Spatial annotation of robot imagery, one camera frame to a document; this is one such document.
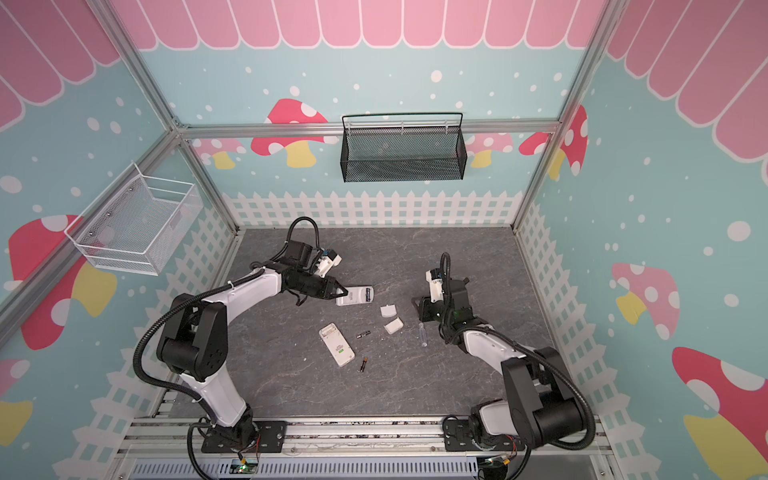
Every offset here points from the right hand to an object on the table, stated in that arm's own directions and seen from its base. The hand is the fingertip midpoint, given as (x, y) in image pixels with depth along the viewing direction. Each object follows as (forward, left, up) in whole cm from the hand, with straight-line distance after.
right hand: (415, 298), depth 90 cm
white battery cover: (-4, +6, -9) cm, 12 cm away
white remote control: (-13, +22, -7) cm, 27 cm away
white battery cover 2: (+1, +8, -9) cm, 12 cm away
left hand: (+1, +22, 0) cm, 22 cm away
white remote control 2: (+2, +19, -2) cm, 19 cm away
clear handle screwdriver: (-8, -2, -8) cm, 12 cm away
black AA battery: (-8, +16, -9) cm, 20 cm away
